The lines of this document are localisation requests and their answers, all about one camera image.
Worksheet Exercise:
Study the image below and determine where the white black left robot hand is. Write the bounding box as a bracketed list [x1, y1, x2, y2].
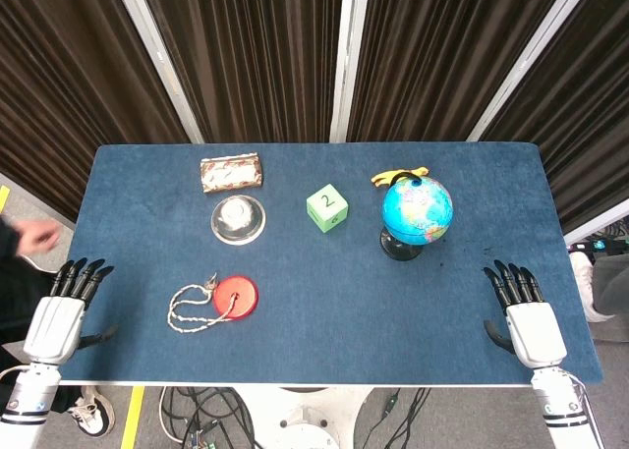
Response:
[23, 256, 119, 366]

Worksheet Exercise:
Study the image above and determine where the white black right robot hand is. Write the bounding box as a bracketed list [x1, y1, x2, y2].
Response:
[483, 259, 568, 370]

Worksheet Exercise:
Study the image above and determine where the small blue globe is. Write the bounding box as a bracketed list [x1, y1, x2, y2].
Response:
[377, 171, 454, 262]

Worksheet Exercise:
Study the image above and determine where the bystander bare hand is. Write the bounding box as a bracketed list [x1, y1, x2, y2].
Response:
[17, 220, 64, 258]

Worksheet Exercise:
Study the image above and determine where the bystander black clothing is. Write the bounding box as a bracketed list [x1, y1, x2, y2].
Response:
[0, 215, 85, 416]

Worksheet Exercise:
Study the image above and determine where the plain white shoe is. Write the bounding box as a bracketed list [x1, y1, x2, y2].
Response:
[568, 251, 616, 323]

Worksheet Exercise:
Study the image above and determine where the white black sneaker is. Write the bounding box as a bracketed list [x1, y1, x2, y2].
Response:
[67, 385, 117, 438]

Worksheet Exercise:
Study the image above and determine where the black power strip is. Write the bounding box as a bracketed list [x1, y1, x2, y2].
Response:
[567, 236, 629, 254]

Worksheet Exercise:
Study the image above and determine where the yellow floor tape strip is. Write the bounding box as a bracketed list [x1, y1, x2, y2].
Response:
[120, 385, 146, 449]

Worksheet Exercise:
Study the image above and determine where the red round disc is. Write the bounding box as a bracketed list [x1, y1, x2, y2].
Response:
[212, 273, 259, 320]

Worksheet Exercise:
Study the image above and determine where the upturned stainless steel bowl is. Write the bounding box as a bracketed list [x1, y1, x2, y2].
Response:
[210, 196, 267, 247]

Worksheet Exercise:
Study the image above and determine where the dark brown pleated curtain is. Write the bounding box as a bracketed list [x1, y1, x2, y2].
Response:
[0, 0, 191, 224]
[479, 0, 629, 234]
[140, 0, 345, 144]
[346, 0, 571, 143]

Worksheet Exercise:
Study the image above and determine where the blue carpet table mat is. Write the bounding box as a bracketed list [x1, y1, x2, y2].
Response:
[61, 142, 605, 386]

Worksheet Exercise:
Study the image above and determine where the yellow rubber toy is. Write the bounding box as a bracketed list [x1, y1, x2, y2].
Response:
[371, 166, 431, 190]

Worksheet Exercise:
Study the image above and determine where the white red patterned wrapped box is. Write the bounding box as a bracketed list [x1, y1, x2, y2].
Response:
[200, 151, 264, 195]

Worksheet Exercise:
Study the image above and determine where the green numbered foam die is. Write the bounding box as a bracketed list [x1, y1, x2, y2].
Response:
[306, 183, 350, 234]

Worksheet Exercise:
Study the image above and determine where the white partition base rail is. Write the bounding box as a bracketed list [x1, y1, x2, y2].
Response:
[563, 211, 629, 248]

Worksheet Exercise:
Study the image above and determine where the braided white rope loop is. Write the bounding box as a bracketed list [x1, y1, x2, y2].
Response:
[166, 271, 242, 333]

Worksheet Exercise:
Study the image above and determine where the black floor cable bundle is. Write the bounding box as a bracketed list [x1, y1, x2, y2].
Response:
[159, 386, 269, 449]
[352, 386, 431, 449]

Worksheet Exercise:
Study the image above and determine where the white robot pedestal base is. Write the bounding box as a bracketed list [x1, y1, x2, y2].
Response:
[235, 385, 384, 449]

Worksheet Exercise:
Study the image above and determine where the white partition frame post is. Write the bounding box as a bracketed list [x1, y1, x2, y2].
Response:
[466, 0, 603, 142]
[328, 0, 371, 143]
[111, 0, 205, 144]

